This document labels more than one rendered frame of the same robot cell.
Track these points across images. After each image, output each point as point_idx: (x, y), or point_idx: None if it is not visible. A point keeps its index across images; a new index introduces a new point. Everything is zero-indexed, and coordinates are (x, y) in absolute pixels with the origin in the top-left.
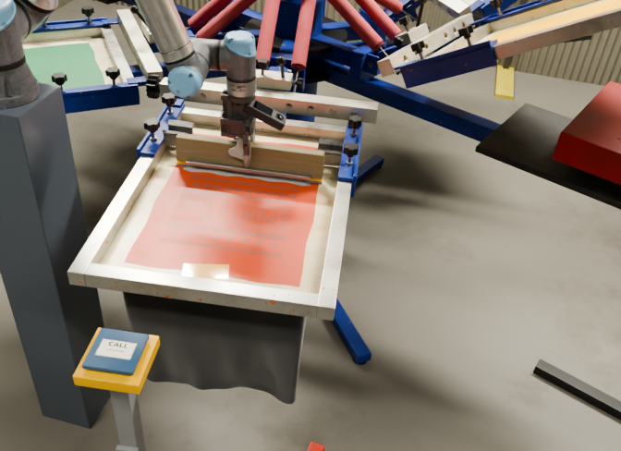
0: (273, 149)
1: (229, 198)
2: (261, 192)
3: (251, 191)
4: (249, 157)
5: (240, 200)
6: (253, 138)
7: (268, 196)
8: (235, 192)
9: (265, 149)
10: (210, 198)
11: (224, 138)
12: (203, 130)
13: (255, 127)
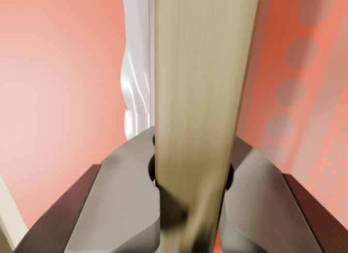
0: (252, 15)
1: (326, 143)
2: (303, 49)
3: (294, 83)
4: (258, 154)
5: (342, 111)
6: (136, 194)
7: (332, 15)
8: (296, 132)
9: (243, 85)
10: (320, 187)
11: (20, 195)
12: (14, 235)
13: (35, 232)
